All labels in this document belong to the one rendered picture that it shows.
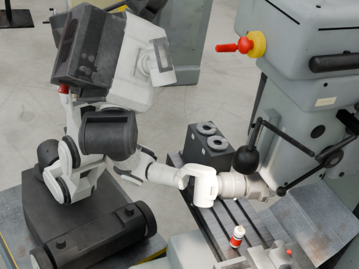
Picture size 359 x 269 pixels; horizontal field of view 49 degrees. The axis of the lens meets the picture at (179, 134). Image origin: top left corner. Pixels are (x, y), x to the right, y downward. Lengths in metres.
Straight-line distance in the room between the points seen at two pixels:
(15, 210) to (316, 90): 1.76
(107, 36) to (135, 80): 0.14
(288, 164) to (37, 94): 3.00
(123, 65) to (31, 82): 2.95
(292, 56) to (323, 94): 0.17
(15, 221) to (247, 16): 1.67
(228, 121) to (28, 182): 2.11
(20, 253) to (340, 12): 1.77
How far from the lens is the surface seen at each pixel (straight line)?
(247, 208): 1.69
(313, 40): 0.83
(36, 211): 2.05
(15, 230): 2.21
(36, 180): 2.19
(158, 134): 3.39
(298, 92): 0.98
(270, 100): 1.13
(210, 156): 1.59
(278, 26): 0.88
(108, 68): 1.07
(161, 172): 1.32
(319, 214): 1.71
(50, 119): 3.52
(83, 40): 1.06
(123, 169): 1.30
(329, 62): 0.84
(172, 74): 1.04
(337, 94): 1.00
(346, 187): 1.64
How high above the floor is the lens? 2.13
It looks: 38 degrees down
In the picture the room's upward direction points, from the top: 10 degrees clockwise
